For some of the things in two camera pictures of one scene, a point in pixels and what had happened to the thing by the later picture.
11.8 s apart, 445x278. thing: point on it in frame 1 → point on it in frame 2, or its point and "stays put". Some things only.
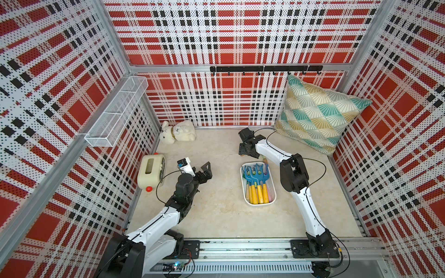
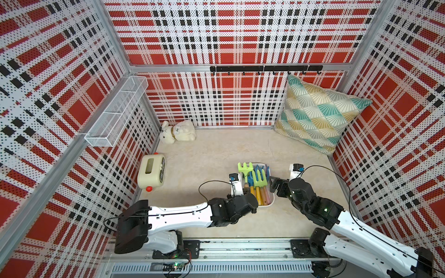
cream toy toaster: x=150 y=171 stays put
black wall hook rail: x=267 y=68 stays put
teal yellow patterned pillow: x=317 y=117 stays put
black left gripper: x=206 y=172 → x=230 y=198
